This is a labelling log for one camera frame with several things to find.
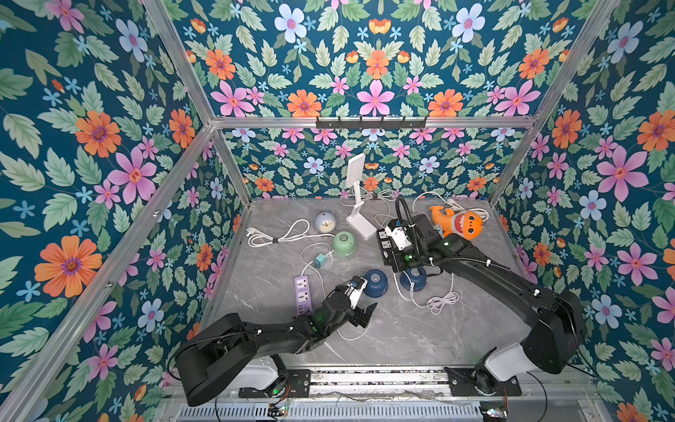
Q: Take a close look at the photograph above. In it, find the dark blue meat grinder front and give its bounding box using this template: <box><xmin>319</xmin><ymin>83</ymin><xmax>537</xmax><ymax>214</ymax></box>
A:
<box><xmin>399</xmin><ymin>267</ymin><xmax>427</xmax><ymax>292</ymax></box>

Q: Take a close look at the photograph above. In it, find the dark blue meat grinder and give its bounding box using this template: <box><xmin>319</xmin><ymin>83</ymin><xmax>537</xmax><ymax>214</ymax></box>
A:
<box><xmin>363</xmin><ymin>269</ymin><xmax>388</xmax><ymax>299</ymax></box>
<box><xmin>399</xmin><ymin>267</ymin><xmax>427</xmax><ymax>292</ymax></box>

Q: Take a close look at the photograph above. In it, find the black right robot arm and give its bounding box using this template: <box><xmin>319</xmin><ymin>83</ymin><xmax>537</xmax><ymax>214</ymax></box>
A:
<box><xmin>378</xmin><ymin>197</ymin><xmax>586</xmax><ymax>394</ymax></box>

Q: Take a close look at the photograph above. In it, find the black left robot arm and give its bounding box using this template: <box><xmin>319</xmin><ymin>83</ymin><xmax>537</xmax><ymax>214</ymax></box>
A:
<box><xmin>174</xmin><ymin>276</ymin><xmax>377</xmax><ymax>407</ymax></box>

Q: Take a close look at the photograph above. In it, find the black power strip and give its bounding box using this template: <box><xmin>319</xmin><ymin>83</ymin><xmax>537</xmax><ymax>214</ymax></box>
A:
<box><xmin>376</xmin><ymin>229</ymin><xmax>395</xmax><ymax>267</ymax></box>

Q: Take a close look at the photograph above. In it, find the purple power strip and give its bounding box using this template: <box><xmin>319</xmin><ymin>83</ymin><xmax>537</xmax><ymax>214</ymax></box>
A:
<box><xmin>294</xmin><ymin>275</ymin><xmax>313</xmax><ymax>316</ymax></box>

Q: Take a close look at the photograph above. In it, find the light teal charger adapter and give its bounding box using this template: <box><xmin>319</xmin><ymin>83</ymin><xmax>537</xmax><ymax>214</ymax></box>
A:
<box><xmin>313</xmin><ymin>253</ymin><xmax>327</xmax><ymax>268</ymax></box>

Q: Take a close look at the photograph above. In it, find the orange shark plush toy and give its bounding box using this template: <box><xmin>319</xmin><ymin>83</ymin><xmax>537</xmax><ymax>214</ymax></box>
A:
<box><xmin>430</xmin><ymin>206</ymin><xmax>483</xmax><ymax>241</ymax></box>

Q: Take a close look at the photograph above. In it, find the white folding desk lamp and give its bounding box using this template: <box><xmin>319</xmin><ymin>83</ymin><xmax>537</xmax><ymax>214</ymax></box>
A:
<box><xmin>346</xmin><ymin>154</ymin><xmax>376</xmax><ymax>240</ymax></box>

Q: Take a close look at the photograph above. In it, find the round blue alarm clock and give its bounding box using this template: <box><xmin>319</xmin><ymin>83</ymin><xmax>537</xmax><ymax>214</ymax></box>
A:
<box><xmin>315</xmin><ymin>211</ymin><xmax>337</xmax><ymax>234</ymax></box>

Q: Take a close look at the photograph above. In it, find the white power strip cord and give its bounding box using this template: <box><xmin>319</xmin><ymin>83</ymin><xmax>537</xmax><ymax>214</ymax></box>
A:
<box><xmin>412</xmin><ymin>191</ymin><xmax>491</xmax><ymax>223</ymax></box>

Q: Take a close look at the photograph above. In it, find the green cordless meat grinder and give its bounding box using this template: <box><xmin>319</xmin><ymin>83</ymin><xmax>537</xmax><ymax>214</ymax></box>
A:
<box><xmin>332</xmin><ymin>230</ymin><xmax>357</xmax><ymax>258</ymax></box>

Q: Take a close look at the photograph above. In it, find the white purple strip cord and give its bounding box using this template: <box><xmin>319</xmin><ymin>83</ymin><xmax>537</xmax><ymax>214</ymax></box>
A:
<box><xmin>246</xmin><ymin>218</ymin><xmax>334</xmax><ymax>249</ymax></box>

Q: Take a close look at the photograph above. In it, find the black wall hook rail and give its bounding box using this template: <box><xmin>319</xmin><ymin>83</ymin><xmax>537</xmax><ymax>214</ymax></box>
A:
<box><xmin>315</xmin><ymin>116</ymin><xmax>427</xmax><ymax>131</ymax></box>

